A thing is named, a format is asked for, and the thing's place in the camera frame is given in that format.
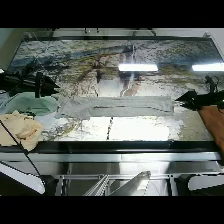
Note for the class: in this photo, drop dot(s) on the brown garment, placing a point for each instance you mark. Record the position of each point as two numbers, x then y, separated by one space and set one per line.
213 121

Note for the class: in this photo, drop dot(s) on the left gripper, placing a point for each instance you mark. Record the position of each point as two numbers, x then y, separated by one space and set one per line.
39 85

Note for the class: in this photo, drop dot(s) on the cream garment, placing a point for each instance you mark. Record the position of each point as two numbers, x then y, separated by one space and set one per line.
20 128

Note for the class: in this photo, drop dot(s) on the grey T-shirt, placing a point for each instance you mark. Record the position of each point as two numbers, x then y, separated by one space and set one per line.
133 107

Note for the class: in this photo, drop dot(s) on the pale green garment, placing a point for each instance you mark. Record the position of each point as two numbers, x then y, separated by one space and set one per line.
36 104

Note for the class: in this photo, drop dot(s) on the silver frame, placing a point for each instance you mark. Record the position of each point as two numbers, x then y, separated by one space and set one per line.
110 166

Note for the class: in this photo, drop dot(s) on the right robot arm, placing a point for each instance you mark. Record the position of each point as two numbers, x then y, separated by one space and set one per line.
203 99

